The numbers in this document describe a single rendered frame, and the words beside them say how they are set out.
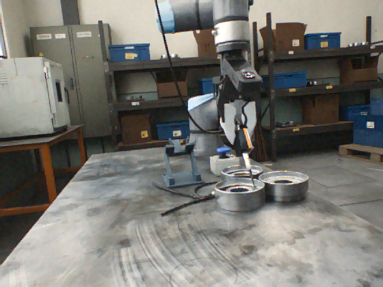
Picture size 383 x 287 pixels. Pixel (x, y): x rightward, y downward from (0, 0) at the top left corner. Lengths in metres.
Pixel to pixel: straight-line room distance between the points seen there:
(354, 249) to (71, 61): 4.27
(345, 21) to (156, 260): 5.50
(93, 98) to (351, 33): 4.08
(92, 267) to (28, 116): 2.42
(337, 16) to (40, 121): 4.58
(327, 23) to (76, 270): 5.38
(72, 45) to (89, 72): 0.40
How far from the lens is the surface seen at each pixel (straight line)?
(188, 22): 0.81
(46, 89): 2.81
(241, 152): 0.68
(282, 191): 0.68
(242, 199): 0.62
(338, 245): 0.53
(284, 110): 5.18
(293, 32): 4.72
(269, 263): 0.47
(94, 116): 4.47
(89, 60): 4.49
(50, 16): 4.93
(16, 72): 2.89
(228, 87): 0.67
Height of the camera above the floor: 1.04
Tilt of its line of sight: 10 degrees down
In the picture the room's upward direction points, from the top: 5 degrees counter-clockwise
